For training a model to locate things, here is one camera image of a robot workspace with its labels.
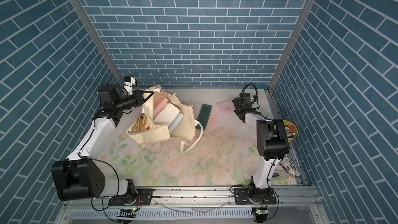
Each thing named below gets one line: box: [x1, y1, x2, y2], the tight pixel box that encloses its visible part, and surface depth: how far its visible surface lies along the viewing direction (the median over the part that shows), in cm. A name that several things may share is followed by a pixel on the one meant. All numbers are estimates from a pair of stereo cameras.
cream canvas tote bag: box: [125, 85, 172, 145], surface depth 78 cm
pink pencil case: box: [216, 100, 237, 112], surface depth 110 cm
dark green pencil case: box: [195, 103, 212, 131], surface depth 108 cm
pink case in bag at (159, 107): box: [152, 96, 169, 120], surface depth 96 cm
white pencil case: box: [152, 102, 180, 126], surface depth 94 cm
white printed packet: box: [278, 156, 302, 179], surface depth 82 cm
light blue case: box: [167, 112, 184, 134], surface depth 95 cm
